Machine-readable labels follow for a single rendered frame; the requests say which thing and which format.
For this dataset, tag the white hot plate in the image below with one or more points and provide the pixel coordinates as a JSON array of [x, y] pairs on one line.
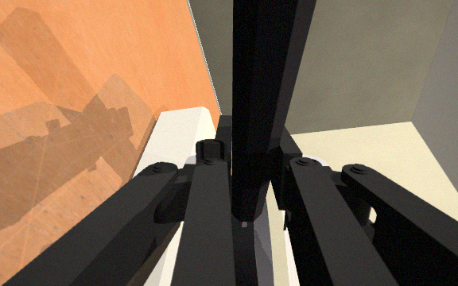
[[173, 139]]

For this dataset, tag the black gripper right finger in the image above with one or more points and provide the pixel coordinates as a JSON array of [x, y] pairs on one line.
[[417, 243]]

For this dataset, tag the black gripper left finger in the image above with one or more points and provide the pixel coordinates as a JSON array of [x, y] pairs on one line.
[[121, 241]]

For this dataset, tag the black frying pan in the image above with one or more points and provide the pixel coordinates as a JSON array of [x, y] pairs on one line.
[[267, 52]]

